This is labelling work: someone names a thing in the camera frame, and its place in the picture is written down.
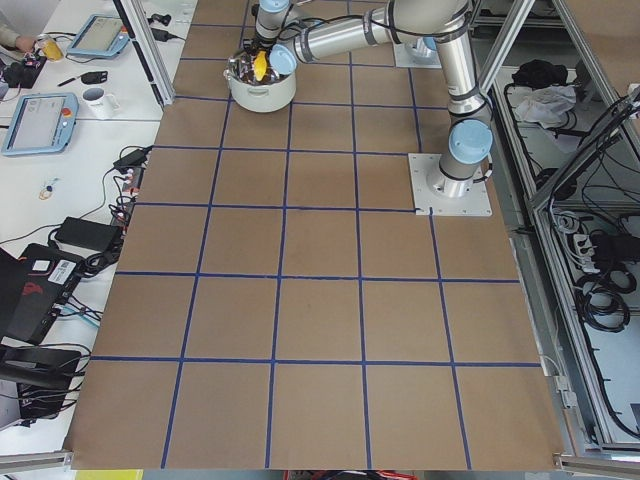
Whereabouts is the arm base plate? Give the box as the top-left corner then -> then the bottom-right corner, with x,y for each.
393,38 -> 441,69
408,153 -> 492,217

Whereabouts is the white cloth heap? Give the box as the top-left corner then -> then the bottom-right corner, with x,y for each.
514,86 -> 576,128

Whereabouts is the upper teach pendant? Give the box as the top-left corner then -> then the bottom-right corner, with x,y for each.
67,14 -> 130,59

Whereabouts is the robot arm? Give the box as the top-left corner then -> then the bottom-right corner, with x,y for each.
256,0 -> 493,198
251,0 -> 304,47

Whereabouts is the pale green pot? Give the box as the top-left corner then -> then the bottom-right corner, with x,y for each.
224,44 -> 297,113

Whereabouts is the black laptop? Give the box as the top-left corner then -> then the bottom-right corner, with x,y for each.
1,243 -> 84,345

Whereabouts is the yellow corn cob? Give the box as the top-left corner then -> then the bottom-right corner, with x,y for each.
253,50 -> 268,82

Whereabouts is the lower teach pendant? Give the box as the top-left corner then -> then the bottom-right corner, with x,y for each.
1,93 -> 79,157

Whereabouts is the white mug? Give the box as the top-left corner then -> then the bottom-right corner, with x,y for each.
82,87 -> 121,120

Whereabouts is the black pen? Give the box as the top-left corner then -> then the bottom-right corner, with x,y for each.
57,77 -> 80,87

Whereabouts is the black power adapter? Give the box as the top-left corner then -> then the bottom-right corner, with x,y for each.
55,217 -> 122,251

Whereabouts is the aluminium frame post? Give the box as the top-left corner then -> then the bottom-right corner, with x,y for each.
113,0 -> 175,108

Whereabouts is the teach pendant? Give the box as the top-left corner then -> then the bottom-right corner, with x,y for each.
67,14 -> 130,59
1,93 -> 79,157

